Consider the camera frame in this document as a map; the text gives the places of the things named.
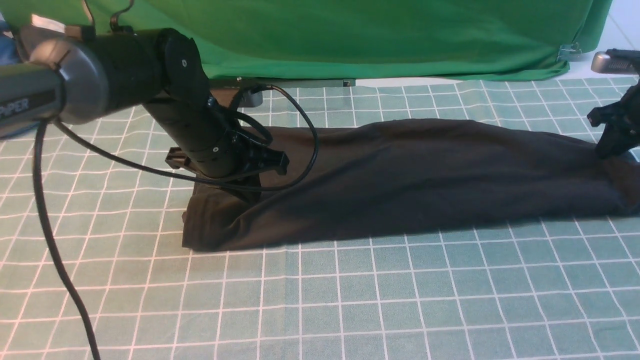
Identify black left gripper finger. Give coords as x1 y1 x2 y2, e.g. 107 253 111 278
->
236 145 290 177

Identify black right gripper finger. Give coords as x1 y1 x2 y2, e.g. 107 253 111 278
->
595 127 633 159

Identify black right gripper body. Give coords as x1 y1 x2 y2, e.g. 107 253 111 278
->
587 84 640 148

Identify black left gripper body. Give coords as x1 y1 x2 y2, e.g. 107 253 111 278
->
145 96 273 188

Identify dark gray long-sleeve top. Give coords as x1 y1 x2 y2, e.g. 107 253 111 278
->
182 119 639 252

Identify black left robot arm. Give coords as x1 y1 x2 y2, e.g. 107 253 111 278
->
0 28 290 189

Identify metal binder clip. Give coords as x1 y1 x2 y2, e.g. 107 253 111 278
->
556 42 583 62

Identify green backdrop cloth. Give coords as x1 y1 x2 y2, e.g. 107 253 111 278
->
0 0 613 83

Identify green checkered tablecloth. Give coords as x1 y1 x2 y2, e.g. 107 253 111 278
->
0 76 640 360

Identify dark gray crumpled shirt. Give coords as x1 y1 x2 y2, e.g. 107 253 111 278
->
18 13 97 42

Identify blue crumpled garment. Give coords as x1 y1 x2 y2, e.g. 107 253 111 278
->
0 19 22 66

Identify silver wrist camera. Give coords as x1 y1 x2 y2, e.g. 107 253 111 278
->
590 48 640 75

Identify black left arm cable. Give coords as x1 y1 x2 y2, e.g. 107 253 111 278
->
31 84 321 360

